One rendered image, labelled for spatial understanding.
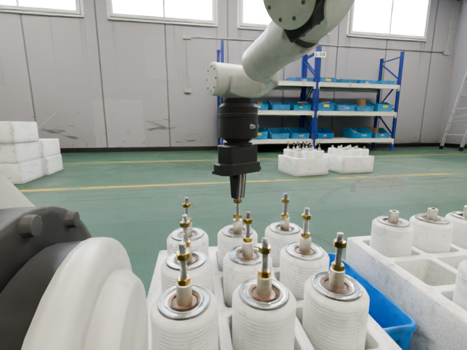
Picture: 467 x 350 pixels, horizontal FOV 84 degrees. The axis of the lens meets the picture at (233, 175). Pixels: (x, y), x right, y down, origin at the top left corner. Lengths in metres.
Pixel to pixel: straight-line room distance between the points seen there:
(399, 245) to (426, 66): 7.30
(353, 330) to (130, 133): 5.33
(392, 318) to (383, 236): 0.19
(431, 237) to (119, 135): 5.28
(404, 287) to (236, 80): 0.57
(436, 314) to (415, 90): 7.22
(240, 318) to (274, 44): 0.40
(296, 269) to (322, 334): 0.12
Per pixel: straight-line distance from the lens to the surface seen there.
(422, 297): 0.68
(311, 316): 0.47
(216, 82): 0.54
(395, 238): 0.78
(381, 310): 0.75
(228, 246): 0.60
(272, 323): 0.40
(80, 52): 5.90
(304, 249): 0.55
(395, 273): 0.72
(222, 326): 0.49
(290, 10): 0.36
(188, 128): 5.46
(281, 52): 0.43
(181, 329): 0.39
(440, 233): 0.86
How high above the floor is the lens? 0.50
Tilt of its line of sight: 11 degrees down
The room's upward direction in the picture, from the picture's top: straight up
